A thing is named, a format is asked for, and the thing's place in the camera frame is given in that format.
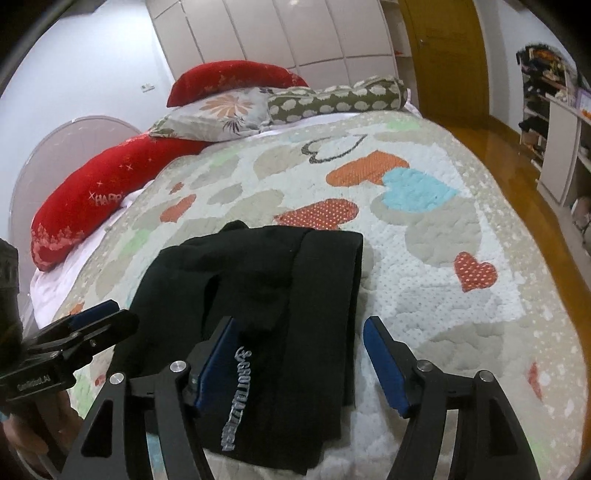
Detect black pants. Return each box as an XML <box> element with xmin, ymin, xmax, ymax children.
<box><xmin>110</xmin><ymin>221</ymin><xmax>363</xmax><ymax>474</ymax></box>

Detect person's left hand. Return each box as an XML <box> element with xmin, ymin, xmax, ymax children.
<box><xmin>1</xmin><ymin>391</ymin><xmax>83</xmax><ymax>478</ymax></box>

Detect white bed sheet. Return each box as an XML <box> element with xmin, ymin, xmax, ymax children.
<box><xmin>30</xmin><ymin>180</ymin><xmax>153</xmax><ymax>328</ymax></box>

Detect heart pattern quilt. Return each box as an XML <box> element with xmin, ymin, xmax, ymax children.
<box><xmin>57</xmin><ymin>112</ymin><xmax>587</xmax><ymax>479</ymax></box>

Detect long red happy pillow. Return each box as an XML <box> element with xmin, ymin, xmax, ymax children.
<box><xmin>31</xmin><ymin>133</ymin><xmax>209</xmax><ymax>271</ymax></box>

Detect white bed headboard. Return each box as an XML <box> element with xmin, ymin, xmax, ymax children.
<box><xmin>6</xmin><ymin>115</ymin><xmax>143</xmax><ymax>282</ymax></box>

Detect white shelf unit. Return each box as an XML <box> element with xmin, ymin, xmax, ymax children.
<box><xmin>538</xmin><ymin>97</ymin><xmax>590</xmax><ymax>255</ymax></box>

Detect floral grey pillow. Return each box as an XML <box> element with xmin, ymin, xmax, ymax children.
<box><xmin>148</xmin><ymin>87</ymin><xmax>277</xmax><ymax>143</ymax></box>

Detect olive cloud pattern bolster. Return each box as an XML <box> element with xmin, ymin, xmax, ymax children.
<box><xmin>267</xmin><ymin>76</ymin><xmax>409</xmax><ymax>125</ymax></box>

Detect red pillow at back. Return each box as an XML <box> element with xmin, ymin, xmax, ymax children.
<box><xmin>166</xmin><ymin>60</ymin><xmax>308</xmax><ymax>108</ymax></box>

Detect wooden door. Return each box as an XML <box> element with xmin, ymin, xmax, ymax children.
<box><xmin>400</xmin><ymin>0</ymin><xmax>489</xmax><ymax>128</ymax></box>

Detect white wardrobe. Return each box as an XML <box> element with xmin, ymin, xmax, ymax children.
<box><xmin>146</xmin><ymin>0</ymin><xmax>399</xmax><ymax>89</ymax></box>

